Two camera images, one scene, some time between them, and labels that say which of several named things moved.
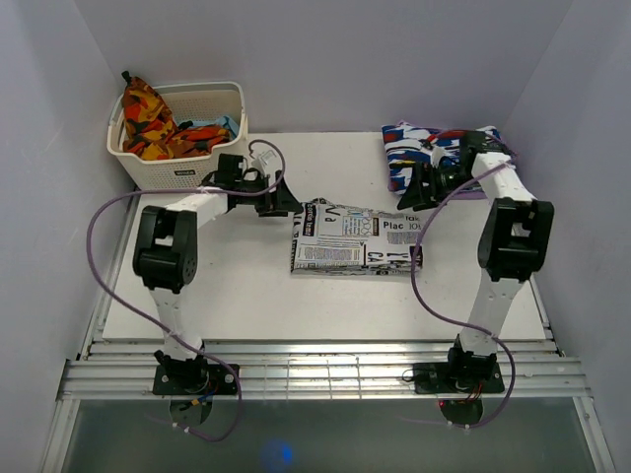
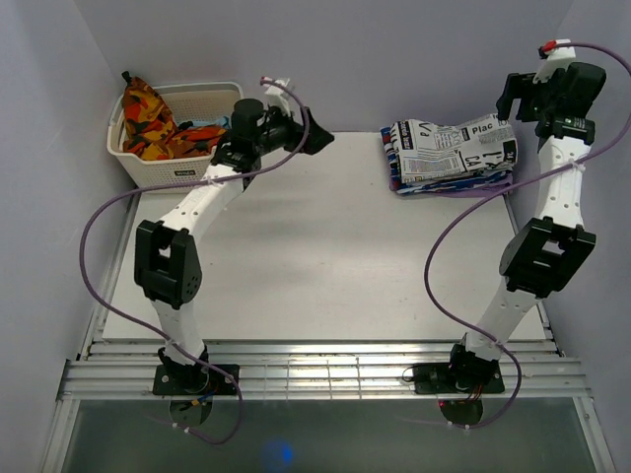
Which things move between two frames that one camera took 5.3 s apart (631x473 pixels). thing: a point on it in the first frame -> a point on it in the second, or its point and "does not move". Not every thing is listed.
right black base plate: (457, 378) does not move
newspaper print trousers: (334, 239) -> (425, 152)
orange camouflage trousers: (150, 128) does not move
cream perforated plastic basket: (186, 102) does not move
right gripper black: (414, 196) -> (517, 85)
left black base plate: (193, 379) does not move
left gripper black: (278, 202) -> (316, 138)
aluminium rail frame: (104, 371) does not move
